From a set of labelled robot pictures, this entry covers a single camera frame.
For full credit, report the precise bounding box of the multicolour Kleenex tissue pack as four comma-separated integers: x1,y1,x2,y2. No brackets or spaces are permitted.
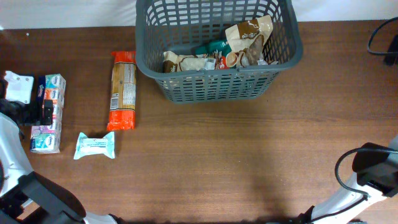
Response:
30,74,66,154

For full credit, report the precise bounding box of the beige white rice bag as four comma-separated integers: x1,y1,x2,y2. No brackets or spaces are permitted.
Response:
162,51,216,73

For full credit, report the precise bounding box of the green Nescafe coffee bag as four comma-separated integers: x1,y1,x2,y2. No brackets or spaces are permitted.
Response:
194,39,238,70

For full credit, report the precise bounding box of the beige brown grain bag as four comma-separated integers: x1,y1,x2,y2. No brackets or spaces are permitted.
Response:
225,15,273,68

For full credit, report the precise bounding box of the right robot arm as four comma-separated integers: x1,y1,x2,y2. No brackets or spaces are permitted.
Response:
294,138,397,224

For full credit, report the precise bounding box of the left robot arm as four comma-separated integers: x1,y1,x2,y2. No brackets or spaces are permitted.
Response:
1,79,124,224

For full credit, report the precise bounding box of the light green wet wipes pack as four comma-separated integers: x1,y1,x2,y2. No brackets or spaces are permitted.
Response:
73,131,116,160

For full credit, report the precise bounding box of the orange spaghetti packet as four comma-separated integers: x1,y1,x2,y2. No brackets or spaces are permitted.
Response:
107,51,137,131

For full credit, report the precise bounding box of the grey plastic lattice basket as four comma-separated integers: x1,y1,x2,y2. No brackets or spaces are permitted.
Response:
136,0,303,103

